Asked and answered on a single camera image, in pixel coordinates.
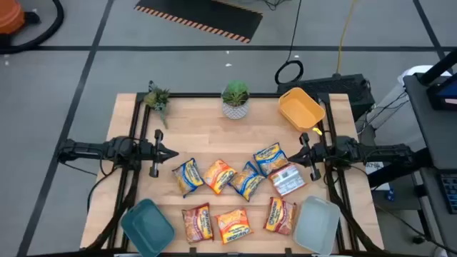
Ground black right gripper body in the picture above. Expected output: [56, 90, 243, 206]
[299, 133, 324, 182]

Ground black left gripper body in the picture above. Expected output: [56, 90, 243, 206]
[144, 128, 165, 178]

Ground white-backed red ramen pack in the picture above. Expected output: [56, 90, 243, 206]
[268, 163, 307, 198]

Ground blue Maruchan ramen pack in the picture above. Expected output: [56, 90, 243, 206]
[171, 158, 205, 198]
[228, 161, 266, 202]
[253, 142, 289, 177]

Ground orange Maruchan ramen pack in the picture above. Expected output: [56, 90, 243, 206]
[214, 208, 254, 246]
[202, 158, 238, 195]

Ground red Maruchan ramen pack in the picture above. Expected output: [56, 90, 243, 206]
[263, 196, 297, 236]
[181, 202, 215, 244]

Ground yellow plastic bin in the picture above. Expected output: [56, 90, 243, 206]
[278, 87, 326, 133]

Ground small artificial succulent sprig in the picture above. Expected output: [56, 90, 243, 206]
[143, 80, 171, 129]

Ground white labelled box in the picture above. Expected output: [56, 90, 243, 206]
[364, 161, 392, 192]

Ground light grey plastic bin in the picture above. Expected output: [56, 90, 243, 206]
[291, 195, 341, 256]

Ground teal plastic bin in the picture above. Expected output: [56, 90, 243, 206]
[120, 198, 176, 257]

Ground black computer case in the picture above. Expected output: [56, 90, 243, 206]
[276, 73, 376, 122]

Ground black desk support beam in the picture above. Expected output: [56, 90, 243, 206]
[367, 148, 435, 189]

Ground succulent in white patterned pot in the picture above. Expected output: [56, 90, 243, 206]
[220, 80, 251, 121]

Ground dark grey desk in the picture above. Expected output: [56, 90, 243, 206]
[403, 73, 457, 251]

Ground black hazard-striped floor mat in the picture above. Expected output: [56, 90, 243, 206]
[134, 0, 264, 44]

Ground black keyboard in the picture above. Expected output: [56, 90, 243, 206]
[439, 173, 457, 215]

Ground black desk monitor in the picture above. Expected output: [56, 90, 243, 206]
[426, 73, 457, 111]

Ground black slanted pole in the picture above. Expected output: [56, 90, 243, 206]
[416, 48, 457, 86]

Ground orange shop vacuum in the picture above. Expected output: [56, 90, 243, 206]
[0, 0, 26, 36]

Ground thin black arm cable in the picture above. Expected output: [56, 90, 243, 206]
[59, 160, 121, 215]

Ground black sleeved cable bundle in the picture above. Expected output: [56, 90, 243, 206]
[323, 167, 386, 255]
[85, 166, 142, 251]

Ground yellow hanging cable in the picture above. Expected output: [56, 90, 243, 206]
[335, 0, 359, 75]

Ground black hanging cable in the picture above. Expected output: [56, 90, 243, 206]
[273, 0, 305, 86]

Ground tangled black floor cables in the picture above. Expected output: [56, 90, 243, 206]
[259, 0, 292, 11]

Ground black vacuum hose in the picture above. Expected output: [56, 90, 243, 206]
[0, 0, 65, 55]

